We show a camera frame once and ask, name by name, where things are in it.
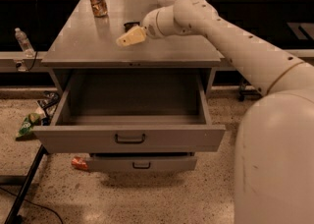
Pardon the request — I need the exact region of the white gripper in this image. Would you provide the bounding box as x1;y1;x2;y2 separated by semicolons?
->
116;9;161;46

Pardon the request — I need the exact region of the dark rxbar chocolate wrapper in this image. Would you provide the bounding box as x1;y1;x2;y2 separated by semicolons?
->
124;22;140;32

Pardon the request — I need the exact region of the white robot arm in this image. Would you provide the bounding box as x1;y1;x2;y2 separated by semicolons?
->
117;0;314;224

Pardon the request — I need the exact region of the grey metal drawer cabinet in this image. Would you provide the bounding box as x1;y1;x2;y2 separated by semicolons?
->
41;0;222;97

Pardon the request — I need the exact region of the open grey top drawer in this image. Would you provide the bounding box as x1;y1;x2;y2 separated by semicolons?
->
34;69;225;153

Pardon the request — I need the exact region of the grey lower drawer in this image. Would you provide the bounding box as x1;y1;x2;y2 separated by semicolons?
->
85;152;197;173

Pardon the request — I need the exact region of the orange soda can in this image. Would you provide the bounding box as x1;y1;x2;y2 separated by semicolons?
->
90;0;108;17

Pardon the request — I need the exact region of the clear plastic water bottle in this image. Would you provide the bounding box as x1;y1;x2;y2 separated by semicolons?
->
15;28;35;58

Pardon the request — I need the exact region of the dark snack packets pile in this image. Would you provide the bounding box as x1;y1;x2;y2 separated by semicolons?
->
36;91;60;120

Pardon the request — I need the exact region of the green chip bag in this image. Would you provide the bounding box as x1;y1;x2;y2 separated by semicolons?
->
16;113;41;140

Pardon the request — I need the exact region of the orange snack bag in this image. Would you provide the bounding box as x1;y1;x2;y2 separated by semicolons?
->
71;156;88;171

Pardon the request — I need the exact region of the black table leg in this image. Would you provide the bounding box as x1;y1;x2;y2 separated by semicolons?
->
0;145;47;224

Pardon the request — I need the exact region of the black floor cable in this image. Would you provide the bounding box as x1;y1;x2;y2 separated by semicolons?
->
0;186;65;224

